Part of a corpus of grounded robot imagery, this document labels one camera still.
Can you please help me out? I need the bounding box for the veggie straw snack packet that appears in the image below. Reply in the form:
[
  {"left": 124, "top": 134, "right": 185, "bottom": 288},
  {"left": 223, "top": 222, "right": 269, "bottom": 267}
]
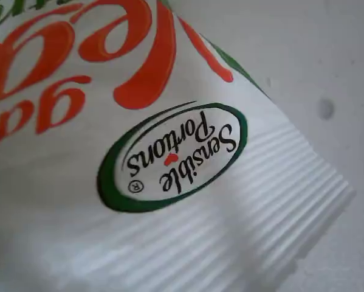
[{"left": 0, "top": 0, "right": 357, "bottom": 292}]

